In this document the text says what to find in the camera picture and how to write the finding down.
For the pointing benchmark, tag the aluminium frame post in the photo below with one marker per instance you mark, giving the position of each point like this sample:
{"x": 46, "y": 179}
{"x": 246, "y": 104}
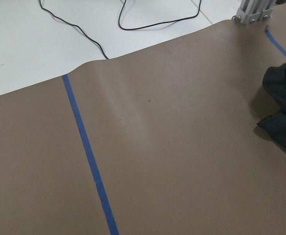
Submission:
{"x": 251, "y": 11}

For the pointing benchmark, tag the black graphic t-shirt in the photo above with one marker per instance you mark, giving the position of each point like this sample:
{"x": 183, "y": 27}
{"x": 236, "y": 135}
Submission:
{"x": 274, "y": 83}

